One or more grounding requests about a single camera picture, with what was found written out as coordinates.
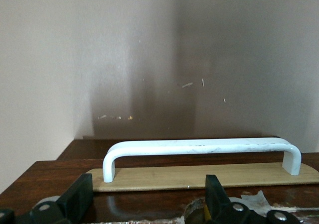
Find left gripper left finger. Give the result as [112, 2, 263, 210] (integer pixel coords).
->
[0, 173, 94, 224]

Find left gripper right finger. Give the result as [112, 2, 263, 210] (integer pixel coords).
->
[204, 174, 304, 224]

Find dark wooden drawer box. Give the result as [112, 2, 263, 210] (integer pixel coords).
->
[56, 137, 319, 161]

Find wooden drawer with white handle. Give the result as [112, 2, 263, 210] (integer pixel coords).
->
[0, 137, 319, 224]

